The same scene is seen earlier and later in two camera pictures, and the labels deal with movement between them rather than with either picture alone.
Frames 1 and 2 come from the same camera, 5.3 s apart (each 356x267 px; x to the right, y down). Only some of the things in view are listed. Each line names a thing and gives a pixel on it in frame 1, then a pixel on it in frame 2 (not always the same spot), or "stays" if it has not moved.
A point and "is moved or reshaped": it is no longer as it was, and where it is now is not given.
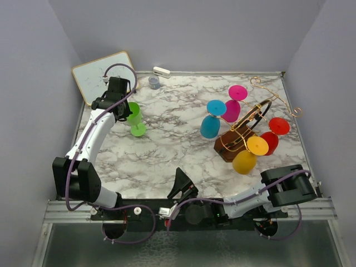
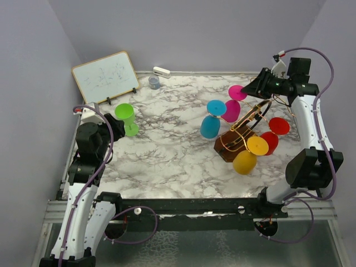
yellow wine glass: [244, 161] stays
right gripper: [181, 181] → [258, 87]
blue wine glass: [210, 124] stays
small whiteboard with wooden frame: [89, 76] stays
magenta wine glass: [238, 93] stays
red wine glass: [277, 126] stays
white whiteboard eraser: [161, 72] stays
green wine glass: [134, 119] is moved or reshaped
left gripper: [127, 112] → [117, 126]
